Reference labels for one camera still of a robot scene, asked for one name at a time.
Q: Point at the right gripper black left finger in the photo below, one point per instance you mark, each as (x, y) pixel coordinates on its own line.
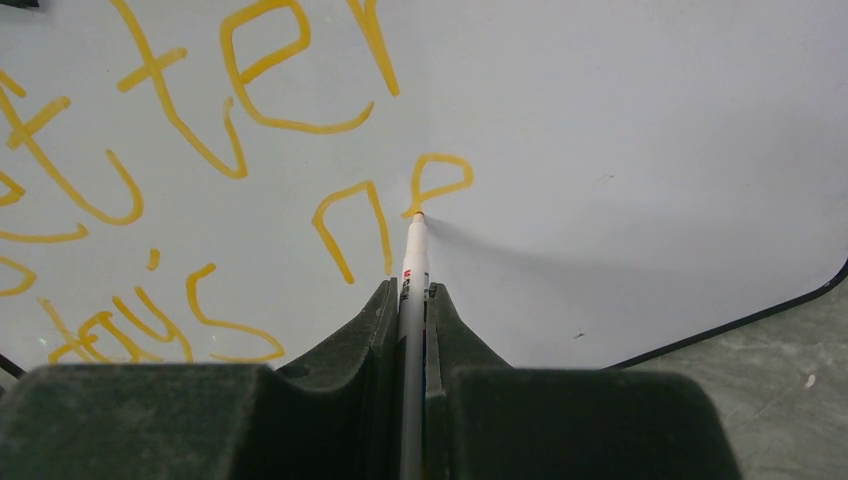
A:
(325, 415)

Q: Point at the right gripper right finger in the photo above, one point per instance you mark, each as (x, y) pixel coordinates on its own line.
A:
(485, 419)

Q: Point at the white marker pen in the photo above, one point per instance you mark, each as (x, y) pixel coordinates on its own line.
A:
(412, 328)

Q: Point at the white whiteboard black frame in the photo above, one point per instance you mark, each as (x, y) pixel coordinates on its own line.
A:
(230, 180)

